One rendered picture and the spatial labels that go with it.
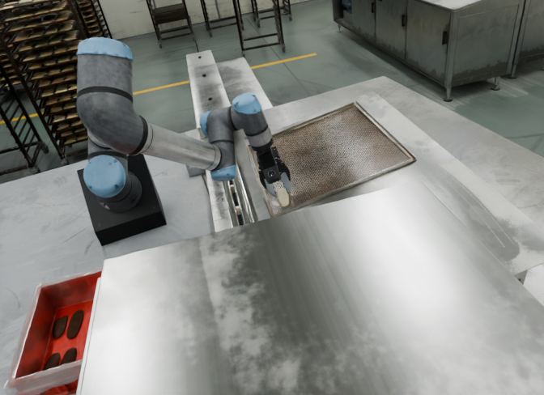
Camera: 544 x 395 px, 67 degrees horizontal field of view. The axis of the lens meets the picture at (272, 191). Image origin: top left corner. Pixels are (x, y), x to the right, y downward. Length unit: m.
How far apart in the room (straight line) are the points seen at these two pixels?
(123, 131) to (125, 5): 7.54
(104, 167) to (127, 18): 7.25
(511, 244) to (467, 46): 3.02
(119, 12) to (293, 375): 8.20
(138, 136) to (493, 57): 3.60
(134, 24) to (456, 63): 6.06
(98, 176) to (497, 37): 3.53
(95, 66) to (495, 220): 1.01
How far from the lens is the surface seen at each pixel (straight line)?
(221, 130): 1.22
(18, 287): 1.59
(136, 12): 8.46
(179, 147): 1.06
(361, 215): 0.64
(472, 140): 1.84
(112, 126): 0.94
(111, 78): 0.96
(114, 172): 1.31
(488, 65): 4.20
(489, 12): 4.03
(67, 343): 1.30
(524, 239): 1.14
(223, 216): 1.41
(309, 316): 0.51
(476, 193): 1.26
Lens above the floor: 1.71
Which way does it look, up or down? 35 degrees down
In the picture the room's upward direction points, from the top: 10 degrees counter-clockwise
